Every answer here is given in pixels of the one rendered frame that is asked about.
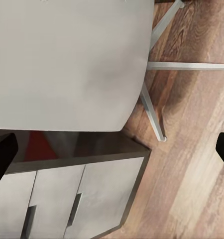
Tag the desk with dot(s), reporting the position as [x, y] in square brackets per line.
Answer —
[69, 184]

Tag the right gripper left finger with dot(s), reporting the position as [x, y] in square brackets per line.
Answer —
[8, 150]

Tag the swivel chair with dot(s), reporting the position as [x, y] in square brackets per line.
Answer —
[79, 65]

